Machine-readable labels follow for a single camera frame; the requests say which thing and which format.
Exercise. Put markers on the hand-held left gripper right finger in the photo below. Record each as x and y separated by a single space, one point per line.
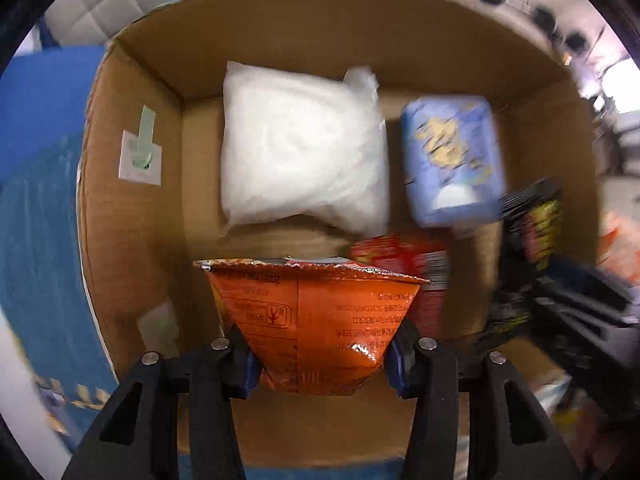
397 365

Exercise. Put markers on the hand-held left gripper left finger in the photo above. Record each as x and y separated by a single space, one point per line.
247 370

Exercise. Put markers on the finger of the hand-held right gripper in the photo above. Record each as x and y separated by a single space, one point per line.
590 330
590 282

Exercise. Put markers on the black wipes packet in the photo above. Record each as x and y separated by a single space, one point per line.
540 220

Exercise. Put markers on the orange snack packet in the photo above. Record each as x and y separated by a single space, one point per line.
320 325

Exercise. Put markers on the red snack packet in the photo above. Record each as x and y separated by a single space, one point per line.
425 260

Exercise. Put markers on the cardboard box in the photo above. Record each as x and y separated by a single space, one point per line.
150 260

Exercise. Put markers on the light blue snack packet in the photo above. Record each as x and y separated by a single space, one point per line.
450 160

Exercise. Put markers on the white plastic bag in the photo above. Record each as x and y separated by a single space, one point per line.
300 150

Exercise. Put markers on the orange floral blanket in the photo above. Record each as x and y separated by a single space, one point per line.
620 245

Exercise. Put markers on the blue striped blanket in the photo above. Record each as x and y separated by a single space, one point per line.
40 260

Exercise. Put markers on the blue foam cushion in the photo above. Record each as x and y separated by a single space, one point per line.
45 100

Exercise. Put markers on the white quilted chair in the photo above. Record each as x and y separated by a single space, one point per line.
110 0

